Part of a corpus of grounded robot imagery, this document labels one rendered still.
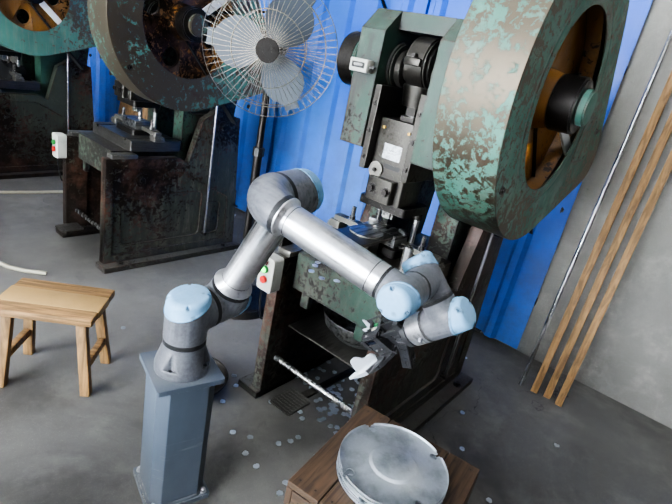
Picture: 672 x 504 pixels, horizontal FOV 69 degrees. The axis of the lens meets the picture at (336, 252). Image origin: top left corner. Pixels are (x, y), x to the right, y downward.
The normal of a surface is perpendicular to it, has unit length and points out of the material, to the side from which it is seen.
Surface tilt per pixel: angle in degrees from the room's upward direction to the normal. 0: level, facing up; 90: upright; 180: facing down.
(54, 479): 0
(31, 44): 90
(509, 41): 77
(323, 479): 0
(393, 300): 90
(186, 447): 90
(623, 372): 90
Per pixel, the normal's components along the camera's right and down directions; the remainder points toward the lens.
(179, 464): 0.54, 0.41
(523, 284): -0.63, 0.17
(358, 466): 0.19, -0.91
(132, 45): 0.73, 0.38
